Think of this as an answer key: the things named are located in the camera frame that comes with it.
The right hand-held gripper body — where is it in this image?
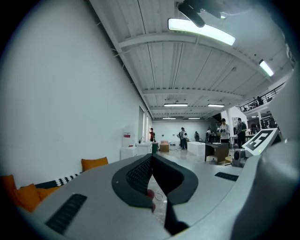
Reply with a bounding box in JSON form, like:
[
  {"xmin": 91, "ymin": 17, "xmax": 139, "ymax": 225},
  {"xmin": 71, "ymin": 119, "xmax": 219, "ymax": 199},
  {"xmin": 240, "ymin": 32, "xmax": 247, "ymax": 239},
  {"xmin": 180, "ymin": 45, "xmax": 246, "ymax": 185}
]
[{"xmin": 233, "ymin": 128, "xmax": 283, "ymax": 167}]

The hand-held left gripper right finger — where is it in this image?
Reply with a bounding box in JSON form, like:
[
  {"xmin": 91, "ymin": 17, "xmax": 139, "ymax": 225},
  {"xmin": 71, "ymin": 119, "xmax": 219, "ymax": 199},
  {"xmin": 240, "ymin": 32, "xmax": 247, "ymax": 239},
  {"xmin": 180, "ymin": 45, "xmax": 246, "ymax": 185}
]
[{"xmin": 152, "ymin": 155, "xmax": 199, "ymax": 236}]

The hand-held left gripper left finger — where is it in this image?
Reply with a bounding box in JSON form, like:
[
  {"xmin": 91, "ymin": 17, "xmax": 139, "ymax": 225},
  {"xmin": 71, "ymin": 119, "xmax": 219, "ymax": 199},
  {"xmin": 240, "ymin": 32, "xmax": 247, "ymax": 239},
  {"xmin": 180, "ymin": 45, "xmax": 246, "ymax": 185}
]
[{"xmin": 112, "ymin": 153, "xmax": 154, "ymax": 208}]

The person's left hand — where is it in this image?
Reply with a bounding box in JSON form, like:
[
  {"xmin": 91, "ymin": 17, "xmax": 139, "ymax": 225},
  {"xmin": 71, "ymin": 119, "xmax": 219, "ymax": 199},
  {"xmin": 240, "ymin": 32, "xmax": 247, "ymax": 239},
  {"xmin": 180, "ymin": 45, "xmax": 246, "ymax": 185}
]
[{"xmin": 146, "ymin": 189, "xmax": 157, "ymax": 213}]

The white low cabinet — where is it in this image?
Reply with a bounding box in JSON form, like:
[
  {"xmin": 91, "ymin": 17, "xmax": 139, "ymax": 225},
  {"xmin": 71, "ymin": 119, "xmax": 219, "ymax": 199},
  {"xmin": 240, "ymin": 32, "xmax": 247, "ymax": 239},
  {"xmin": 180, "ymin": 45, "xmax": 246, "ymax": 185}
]
[{"xmin": 120, "ymin": 146, "xmax": 138, "ymax": 161}]

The white sink counter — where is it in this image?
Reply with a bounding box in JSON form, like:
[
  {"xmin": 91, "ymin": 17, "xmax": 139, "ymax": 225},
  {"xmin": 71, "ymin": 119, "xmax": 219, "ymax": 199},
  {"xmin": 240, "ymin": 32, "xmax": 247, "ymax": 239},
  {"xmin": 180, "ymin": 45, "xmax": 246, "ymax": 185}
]
[{"xmin": 135, "ymin": 141, "xmax": 153, "ymax": 156}]

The black balcony railing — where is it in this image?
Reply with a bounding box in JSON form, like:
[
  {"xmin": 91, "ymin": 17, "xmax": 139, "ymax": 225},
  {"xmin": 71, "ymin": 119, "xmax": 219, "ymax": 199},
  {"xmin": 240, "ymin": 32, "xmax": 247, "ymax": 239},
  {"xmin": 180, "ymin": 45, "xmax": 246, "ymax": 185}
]
[{"xmin": 236, "ymin": 82, "xmax": 287, "ymax": 113}]

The white block table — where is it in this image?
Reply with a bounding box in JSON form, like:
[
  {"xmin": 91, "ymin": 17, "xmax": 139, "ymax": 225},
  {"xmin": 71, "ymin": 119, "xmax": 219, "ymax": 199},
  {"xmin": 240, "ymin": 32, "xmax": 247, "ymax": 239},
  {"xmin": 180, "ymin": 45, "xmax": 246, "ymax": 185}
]
[{"xmin": 187, "ymin": 141, "xmax": 207, "ymax": 157}]

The dark desk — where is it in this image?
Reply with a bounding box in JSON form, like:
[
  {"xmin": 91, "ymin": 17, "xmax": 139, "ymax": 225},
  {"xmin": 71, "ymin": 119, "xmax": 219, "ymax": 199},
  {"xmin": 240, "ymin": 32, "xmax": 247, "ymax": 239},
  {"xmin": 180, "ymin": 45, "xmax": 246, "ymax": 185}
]
[{"xmin": 204, "ymin": 142, "xmax": 230, "ymax": 164}]

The orange cushion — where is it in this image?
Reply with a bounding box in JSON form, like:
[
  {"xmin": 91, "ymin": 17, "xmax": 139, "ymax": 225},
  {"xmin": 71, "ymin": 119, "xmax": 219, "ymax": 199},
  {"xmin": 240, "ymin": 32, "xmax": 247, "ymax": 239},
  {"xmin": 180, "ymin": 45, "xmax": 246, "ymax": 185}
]
[
  {"xmin": 13, "ymin": 183, "xmax": 42, "ymax": 213},
  {"xmin": 0, "ymin": 174, "xmax": 17, "ymax": 207},
  {"xmin": 81, "ymin": 157, "xmax": 109, "ymax": 172},
  {"xmin": 37, "ymin": 186, "xmax": 61, "ymax": 201}
]

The white sign with red label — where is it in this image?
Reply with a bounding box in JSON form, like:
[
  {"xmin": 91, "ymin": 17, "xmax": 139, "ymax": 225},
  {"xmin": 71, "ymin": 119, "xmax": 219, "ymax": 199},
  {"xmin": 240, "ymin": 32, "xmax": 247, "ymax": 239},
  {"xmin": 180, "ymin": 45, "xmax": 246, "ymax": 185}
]
[{"xmin": 122, "ymin": 131, "xmax": 135, "ymax": 147}]

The short ceiling light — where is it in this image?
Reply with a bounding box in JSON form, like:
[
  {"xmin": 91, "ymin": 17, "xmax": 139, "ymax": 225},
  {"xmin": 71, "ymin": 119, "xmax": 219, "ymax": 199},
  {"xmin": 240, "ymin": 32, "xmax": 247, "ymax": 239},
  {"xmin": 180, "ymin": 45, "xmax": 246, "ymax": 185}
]
[{"xmin": 258, "ymin": 59, "xmax": 275, "ymax": 77}]

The black white patterned cushion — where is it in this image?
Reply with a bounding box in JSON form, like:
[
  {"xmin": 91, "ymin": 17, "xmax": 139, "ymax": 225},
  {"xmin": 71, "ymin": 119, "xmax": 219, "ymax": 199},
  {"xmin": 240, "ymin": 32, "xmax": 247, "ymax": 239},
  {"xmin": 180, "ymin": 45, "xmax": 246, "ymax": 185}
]
[{"xmin": 34, "ymin": 172, "xmax": 81, "ymax": 189}]

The long curved ceiling light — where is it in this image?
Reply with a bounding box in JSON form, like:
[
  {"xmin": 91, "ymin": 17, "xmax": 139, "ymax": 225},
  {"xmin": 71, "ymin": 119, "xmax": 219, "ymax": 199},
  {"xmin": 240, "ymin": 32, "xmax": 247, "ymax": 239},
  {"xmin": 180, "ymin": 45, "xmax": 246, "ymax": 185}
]
[{"xmin": 167, "ymin": 18, "xmax": 236, "ymax": 46}]

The black ceiling-mounted device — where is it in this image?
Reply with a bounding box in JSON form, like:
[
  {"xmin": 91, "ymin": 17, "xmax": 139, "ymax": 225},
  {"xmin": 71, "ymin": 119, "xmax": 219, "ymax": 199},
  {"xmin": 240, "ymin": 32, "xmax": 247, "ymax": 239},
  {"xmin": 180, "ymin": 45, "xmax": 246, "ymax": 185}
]
[{"xmin": 177, "ymin": 0, "xmax": 226, "ymax": 29}]

